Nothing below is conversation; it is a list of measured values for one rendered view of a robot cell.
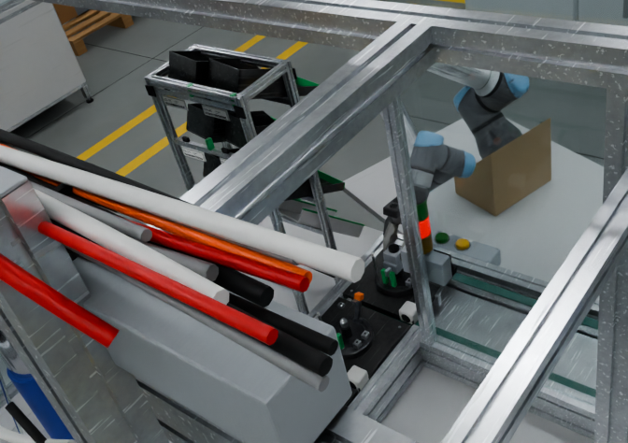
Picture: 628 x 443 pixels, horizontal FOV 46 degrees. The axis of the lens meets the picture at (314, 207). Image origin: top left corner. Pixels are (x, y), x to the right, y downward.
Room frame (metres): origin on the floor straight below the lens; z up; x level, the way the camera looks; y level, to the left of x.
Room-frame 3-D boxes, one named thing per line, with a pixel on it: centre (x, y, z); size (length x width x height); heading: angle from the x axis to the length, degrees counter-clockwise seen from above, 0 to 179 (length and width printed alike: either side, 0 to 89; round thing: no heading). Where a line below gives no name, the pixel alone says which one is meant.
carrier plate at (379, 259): (1.57, -0.19, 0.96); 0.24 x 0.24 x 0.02; 43
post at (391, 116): (1.33, -0.21, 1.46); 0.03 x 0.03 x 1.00; 43
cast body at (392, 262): (1.56, -0.18, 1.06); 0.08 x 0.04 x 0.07; 133
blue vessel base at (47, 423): (1.46, 0.81, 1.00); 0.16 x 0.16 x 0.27
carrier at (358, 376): (1.39, 0.00, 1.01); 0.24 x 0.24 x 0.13; 43
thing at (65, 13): (7.07, 1.50, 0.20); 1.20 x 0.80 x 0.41; 132
